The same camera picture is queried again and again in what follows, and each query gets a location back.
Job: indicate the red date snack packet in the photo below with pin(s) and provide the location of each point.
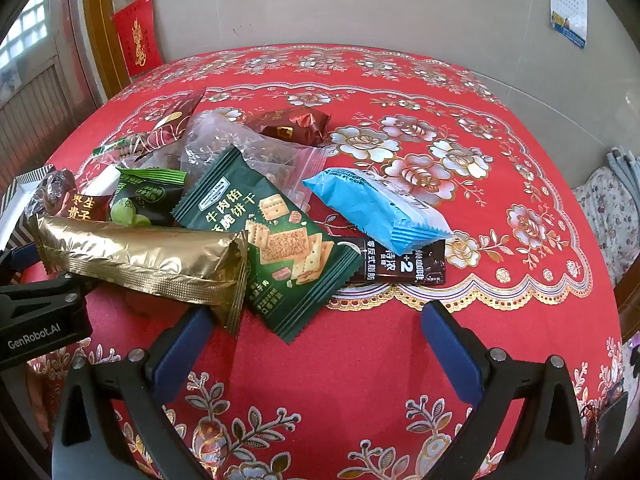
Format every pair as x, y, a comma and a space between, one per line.
80, 207

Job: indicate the clear dried dates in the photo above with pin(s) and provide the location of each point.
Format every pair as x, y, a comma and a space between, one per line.
52, 190

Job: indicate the grey striped cloth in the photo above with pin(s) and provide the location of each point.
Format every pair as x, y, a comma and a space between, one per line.
625, 165

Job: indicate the black coffee stick packet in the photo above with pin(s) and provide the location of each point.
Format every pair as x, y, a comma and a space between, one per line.
395, 270

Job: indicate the dark red foil snack packet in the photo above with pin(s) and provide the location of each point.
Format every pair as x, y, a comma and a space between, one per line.
285, 127

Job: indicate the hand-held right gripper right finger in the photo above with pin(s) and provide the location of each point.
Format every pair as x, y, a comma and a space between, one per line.
447, 350

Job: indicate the wooden door frame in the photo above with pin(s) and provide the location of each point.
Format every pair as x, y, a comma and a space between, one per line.
100, 35

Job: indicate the white box with striped rim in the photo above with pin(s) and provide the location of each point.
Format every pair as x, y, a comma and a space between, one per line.
12, 205

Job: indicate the window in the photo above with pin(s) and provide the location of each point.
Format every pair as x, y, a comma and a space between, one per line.
25, 35

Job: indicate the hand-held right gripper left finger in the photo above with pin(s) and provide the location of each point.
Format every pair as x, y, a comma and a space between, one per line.
182, 350

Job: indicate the wooden chair frame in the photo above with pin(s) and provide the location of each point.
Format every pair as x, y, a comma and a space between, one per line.
629, 305

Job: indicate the floral cloth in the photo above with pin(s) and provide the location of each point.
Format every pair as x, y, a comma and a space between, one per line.
605, 210

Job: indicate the gold foil snack packet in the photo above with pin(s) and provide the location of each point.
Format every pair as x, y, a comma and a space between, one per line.
140, 255

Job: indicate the clear plastic bag of nuts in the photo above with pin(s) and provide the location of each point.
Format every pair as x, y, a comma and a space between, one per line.
225, 135

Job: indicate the light blue snack packet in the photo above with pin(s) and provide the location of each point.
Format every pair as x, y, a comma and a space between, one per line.
370, 205

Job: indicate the green grape snack packet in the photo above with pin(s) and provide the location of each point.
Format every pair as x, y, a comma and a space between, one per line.
150, 195

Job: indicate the red floral tablecloth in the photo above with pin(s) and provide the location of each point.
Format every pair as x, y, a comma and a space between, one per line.
390, 320

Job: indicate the brown slatted door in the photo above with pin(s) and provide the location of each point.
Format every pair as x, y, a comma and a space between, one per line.
45, 110

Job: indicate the clear green pastry packet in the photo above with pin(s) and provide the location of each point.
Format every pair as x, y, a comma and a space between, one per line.
107, 149

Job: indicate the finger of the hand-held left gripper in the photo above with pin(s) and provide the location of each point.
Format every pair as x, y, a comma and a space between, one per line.
17, 260
45, 287

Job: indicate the dark green cracker packet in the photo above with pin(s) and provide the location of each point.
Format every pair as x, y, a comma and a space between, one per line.
225, 200

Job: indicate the maroon snack packet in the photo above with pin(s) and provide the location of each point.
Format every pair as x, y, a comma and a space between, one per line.
185, 110

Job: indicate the red wall poster gold print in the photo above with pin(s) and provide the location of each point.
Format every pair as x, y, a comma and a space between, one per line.
137, 35

